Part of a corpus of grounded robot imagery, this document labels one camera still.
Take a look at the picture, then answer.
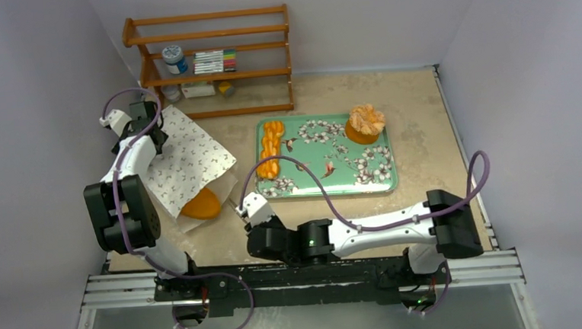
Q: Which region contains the small clear jar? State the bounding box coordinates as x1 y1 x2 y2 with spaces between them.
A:
161 85 182 103

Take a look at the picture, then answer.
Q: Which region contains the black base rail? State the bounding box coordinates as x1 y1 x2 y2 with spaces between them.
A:
154 255 448 318

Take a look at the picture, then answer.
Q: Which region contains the blue lidded jar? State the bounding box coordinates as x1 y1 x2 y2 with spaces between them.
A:
161 45 188 75

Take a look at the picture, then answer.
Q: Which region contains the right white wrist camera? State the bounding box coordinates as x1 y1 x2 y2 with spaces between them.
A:
235 192 276 232

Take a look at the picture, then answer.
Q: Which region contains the white small box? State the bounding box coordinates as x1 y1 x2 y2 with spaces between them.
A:
180 81 216 98

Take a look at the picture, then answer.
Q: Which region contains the wooden shelf rack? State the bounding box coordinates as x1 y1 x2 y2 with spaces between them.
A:
121 4 295 120

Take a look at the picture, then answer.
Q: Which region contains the yellow grey sharpener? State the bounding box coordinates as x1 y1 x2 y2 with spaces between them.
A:
217 81 235 97

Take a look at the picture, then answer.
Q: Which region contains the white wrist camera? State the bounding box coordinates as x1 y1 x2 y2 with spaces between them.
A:
235 192 276 232
99 109 132 137

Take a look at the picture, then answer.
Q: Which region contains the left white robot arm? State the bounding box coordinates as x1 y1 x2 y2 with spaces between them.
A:
83 101 203 300

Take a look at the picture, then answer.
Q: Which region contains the green floral tray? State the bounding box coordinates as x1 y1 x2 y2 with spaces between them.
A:
254 113 399 196

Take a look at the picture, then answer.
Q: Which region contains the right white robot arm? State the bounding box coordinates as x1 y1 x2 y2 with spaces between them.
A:
238 189 484 284

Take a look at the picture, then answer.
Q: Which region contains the orange braided fake bread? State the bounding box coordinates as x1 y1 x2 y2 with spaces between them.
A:
256 120 285 180

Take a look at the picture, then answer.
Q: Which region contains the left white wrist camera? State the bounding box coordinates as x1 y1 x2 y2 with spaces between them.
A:
99 109 132 137

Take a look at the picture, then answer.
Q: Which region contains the white patterned paper bag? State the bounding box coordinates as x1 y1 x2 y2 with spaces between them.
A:
142 105 237 233

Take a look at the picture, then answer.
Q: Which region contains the pack of coloured markers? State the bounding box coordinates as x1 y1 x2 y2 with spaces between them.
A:
193 48 237 75

